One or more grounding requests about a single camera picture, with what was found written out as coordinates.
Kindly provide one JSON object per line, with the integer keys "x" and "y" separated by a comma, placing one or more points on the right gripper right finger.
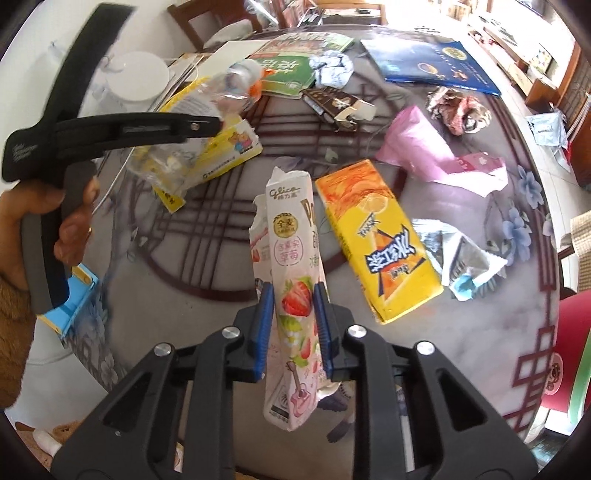
{"x": 417, "y": 415}

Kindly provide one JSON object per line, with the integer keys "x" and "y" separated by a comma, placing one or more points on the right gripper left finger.
{"x": 170, "y": 417}

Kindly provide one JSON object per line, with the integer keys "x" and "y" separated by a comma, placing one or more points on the clear plastic water bottle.
{"x": 198, "y": 120}

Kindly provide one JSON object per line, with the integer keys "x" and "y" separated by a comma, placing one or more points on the yellow cardboard medicine box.
{"x": 217, "y": 143}

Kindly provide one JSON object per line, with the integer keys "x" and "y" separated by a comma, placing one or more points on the silver foil wrapper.
{"x": 463, "y": 266}

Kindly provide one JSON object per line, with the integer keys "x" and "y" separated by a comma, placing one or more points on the yellow iced tea carton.
{"x": 379, "y": 241}

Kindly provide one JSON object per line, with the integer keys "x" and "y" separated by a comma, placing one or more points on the pink strawberry Pocky box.
{"x": 285, "y": 251}

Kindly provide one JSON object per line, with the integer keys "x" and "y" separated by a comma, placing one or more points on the white blue paper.
{"x": 331, "y": 69}

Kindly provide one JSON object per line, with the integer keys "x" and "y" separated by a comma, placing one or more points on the dark chocolate box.
{"x": 341, "y": 110}

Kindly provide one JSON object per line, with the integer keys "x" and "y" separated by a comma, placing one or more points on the pink plastic bag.
{"x": 413, "y": 144}

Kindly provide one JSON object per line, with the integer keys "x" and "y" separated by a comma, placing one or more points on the brown red wrapper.
{"x": 461, "y": 113}

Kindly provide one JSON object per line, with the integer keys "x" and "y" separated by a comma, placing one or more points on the brown fuzzy sleeve forearm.
{"x": 17, "y": 326}

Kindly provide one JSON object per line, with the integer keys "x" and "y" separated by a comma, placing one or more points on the person's left hand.
{"x": 69, "y": 235}

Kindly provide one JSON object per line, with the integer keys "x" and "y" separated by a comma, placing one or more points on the red bin green rim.
{"x": 567, "y": 388}

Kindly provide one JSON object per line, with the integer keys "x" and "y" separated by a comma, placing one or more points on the white paper sheet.
{"x": 225, "y": 56}

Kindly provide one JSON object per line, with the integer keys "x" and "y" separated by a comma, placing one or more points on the wooden chair white cushion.
{"x": 201, "y": 20}

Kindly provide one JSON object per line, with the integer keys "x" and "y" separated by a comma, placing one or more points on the green textbook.
{"x": 286, "y": 60}

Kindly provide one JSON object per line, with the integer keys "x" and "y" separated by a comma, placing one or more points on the light blue plastic bag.
{"x": 549, "y": 130}

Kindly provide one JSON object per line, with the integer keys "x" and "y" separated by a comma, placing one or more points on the blue picture book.
{"x": 429, "y": 62}

